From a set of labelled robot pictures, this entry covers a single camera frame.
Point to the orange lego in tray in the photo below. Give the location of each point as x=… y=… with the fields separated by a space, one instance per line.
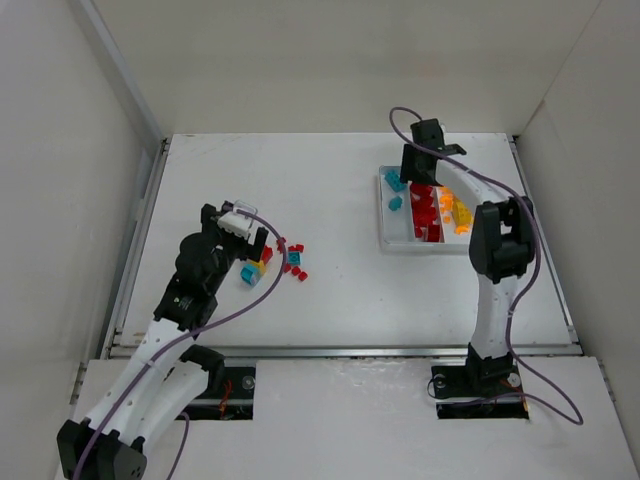
x=445 y=198

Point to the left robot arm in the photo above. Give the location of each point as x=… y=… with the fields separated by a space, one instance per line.
x=168 y=369

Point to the red sloped lego block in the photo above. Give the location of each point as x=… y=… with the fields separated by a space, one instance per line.
x=421 y=193

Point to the yellow butterfly lego block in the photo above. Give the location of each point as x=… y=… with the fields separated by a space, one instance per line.
x=461 y=214

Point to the teal yellow lego stack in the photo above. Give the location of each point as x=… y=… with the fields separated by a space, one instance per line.
x=253 y=271

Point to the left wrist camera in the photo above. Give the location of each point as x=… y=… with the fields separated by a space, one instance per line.
x=237 y=218

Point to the small teal lego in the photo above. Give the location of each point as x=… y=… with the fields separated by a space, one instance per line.
x=294 y=258

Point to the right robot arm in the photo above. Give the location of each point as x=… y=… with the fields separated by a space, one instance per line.
x=501 y=247

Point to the teal long lego brick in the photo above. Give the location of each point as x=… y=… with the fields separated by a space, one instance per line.
x=393 y=180

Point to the red stepped lego block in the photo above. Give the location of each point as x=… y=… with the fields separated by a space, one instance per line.
x=431 y=233

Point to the white divided tray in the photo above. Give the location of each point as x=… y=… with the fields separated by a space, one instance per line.
x=396 y=228

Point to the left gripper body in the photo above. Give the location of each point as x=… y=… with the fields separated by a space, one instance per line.
x=233 y=242

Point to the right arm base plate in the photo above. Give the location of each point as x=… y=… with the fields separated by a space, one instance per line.
x=458 y=399

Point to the red lego brick pair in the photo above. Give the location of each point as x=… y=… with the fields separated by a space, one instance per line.
x=299 y=273

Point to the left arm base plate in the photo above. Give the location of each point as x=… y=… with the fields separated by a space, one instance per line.
x=229 y=398

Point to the aluminium rail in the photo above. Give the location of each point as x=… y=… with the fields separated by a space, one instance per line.
x=336 y=352

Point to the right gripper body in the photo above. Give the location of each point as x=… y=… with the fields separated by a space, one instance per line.
x=417 y=163

